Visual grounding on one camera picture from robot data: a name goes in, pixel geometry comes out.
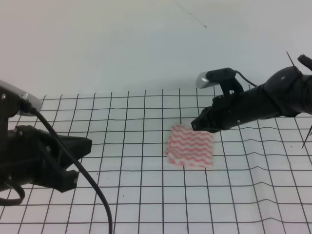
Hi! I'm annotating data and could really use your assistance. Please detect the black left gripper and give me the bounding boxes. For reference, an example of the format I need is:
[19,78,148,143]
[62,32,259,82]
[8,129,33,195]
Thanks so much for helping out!
[0,88,92,193]

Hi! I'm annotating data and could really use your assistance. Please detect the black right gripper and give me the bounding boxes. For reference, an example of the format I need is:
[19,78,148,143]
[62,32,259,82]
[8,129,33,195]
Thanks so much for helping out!
[191,68,268,133]

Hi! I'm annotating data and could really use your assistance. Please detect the pink wavy striped towel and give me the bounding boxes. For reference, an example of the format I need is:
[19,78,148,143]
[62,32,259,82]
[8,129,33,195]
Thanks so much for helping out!
[165,124,214,168]

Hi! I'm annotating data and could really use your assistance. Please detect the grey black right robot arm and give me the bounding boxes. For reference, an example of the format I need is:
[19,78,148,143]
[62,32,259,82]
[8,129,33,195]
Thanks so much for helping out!
[191,65,312,133]

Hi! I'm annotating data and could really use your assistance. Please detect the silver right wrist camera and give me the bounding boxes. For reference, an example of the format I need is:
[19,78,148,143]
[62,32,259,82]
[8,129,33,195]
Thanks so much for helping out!
[195,70,219,89]

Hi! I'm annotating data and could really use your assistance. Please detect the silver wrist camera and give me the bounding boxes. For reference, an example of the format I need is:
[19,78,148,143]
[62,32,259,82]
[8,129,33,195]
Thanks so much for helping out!
[0,80,42,116]
[195,70,219,89]

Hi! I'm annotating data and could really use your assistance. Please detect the black right camera cable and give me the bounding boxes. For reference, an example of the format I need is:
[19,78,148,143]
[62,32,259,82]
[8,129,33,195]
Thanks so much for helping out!
[234,70,258,87]

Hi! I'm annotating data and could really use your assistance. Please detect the black camera cable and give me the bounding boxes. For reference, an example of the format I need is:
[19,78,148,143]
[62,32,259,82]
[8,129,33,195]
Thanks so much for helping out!
[234,70,258,87]
[23,102,114,234]

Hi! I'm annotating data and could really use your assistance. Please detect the black left camera cable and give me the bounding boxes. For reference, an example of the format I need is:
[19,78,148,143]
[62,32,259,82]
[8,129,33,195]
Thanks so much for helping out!
[23,102,114,234]

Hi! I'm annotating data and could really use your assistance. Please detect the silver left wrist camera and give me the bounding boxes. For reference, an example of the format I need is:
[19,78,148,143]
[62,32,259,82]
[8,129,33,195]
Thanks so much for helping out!
[0,80,42,116]

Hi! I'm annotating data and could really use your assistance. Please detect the loose black usb cable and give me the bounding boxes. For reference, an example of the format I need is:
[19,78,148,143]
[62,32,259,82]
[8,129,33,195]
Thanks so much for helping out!
[0,182,26,207]

